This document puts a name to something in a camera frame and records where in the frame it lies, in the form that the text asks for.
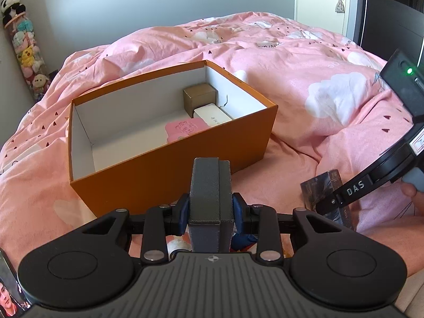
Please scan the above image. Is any dark card box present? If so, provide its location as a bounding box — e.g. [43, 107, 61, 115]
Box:
[301, 169, 354, 230]

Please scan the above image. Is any tablet screen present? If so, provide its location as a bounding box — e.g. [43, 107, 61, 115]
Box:
[0, 249, 31, 318]

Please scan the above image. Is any white door with handle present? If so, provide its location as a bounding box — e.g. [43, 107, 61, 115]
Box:
[294, 0, 358, 39]

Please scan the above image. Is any small brown cardboard box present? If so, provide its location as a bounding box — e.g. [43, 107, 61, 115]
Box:
[183, 83, 217, 118]

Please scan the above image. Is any pink card in box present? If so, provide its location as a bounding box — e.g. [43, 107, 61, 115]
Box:
[165, 118, 209, 144]

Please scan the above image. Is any white small box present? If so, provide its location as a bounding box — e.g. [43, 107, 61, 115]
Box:
[193, 103, 232, 127]

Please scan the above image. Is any pink patterned duvet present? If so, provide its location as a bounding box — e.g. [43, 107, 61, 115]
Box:
[1, 12, 411, 266]

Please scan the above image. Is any plush toy column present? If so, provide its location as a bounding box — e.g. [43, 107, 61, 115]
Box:
[1, 0, 51, 101]

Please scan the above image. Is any orange cardboard storage box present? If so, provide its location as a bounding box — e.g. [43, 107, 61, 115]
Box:
[68, 60, 277, 216]

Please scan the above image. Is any person's right hand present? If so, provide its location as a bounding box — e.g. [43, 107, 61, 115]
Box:
[354, 182, 423, 276]

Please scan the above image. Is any dark grey rectangular box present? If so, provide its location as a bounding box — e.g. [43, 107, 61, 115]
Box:
[188, 157, 234, 253]

